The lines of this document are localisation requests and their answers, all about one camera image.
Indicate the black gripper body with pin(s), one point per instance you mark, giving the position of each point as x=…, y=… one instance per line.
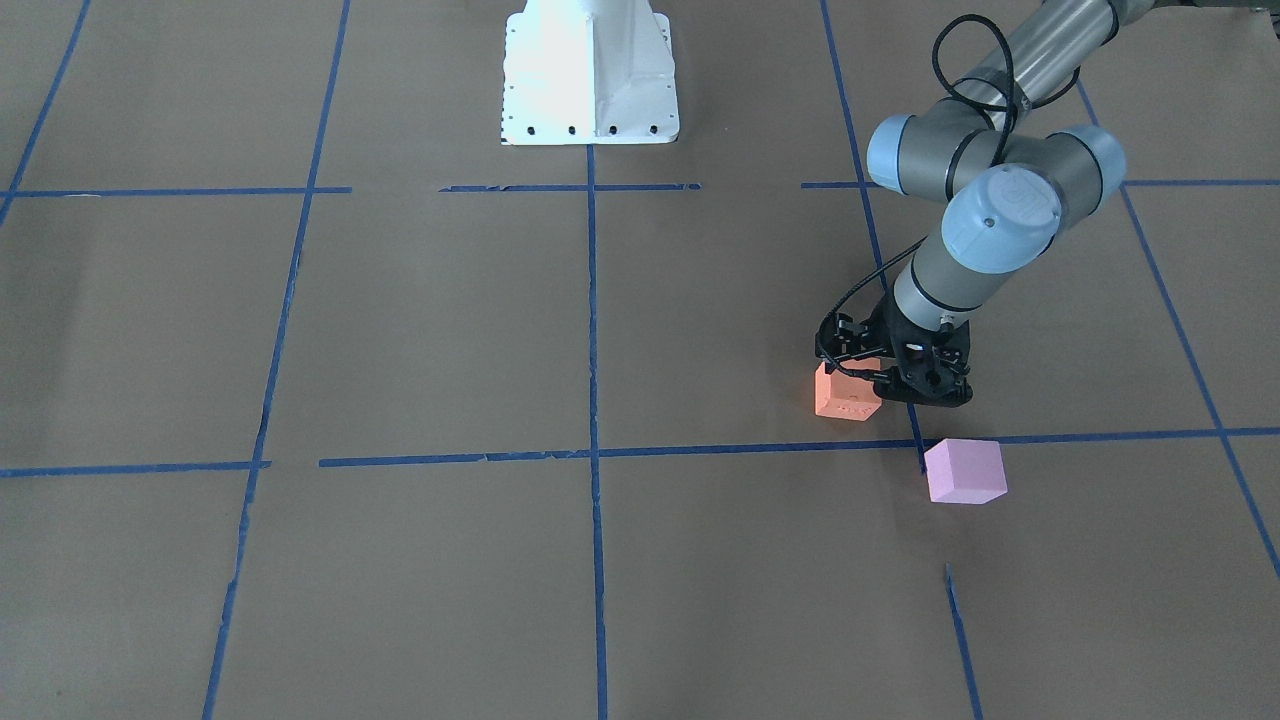
x=884, y=336

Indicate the orange foam block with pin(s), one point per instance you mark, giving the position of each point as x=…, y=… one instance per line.
x=839, y=396

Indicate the pink foam block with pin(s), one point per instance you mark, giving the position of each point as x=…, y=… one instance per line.
x=970, y=471

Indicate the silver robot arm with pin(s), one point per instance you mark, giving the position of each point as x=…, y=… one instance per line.
x=1005, y=197

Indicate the brown paper table cover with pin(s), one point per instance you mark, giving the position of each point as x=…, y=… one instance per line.
x=321, y=403

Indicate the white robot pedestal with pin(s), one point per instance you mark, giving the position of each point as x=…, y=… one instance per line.
x=588, y=73

